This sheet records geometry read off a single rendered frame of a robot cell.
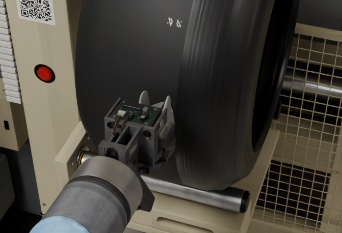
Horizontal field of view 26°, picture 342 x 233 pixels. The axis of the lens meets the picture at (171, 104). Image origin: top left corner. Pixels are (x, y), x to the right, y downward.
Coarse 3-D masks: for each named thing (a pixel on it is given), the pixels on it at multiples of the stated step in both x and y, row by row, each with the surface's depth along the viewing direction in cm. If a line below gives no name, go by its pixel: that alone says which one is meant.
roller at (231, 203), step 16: (80, 160) 147; (144, 176) 144; (160, 192) 144; (176, 192) 142; (192, 192) 141; (208, 192) 141; (224, 192) 140; (240, 192) 140; (224, 208) 141; (240, 208) 140
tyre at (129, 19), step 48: (96, 0) 113; (144, 0) 111; (192, 0) 109; (240, 0) 108; (288, 0) 149; (96, 48) 114; (144, 48) 111; (192, 48) 109; (240, 48) 109; (288, 48) 152; (96, 96) 117; (192, 96) 111; (240, 96) 112; (96, 144) 126; (192, 144) 116; (240, 144) 119
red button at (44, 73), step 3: (39, 69) 144; (42, 69) 144; (45, 69) 144; (48, 69) 144; (39, 72) 145; (42, 72) 144; (45, 72) 144; (48, 72) 144; (39, 75) 145; (42, 75) 145; (45, 75) 145; (48, 75) 144; (51, 75) 145; (42, 78) 145; (45, 78) 145; (48, 78) 145
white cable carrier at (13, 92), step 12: (0, 0) 139; (0, 12) 140; (0, 24) 142; (0, 36) 144; (0, 48) 146; (12, 48) 146; (0, 60) 148; (12, 60) 147; (12, 72) 149; (12, 84) 152; (12, 96) 154
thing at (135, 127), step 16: (128, 112) 99; (144, 112) 99; (160, 112) 101; (112, 128) 99; (128, 128) 96; (144, 128) 96; (160, 128) 99; (112, 144) 93; (128, 144) 93; (144, 144) 98; (160, 144) 103; (128, 160) 94; (144, 160) 99
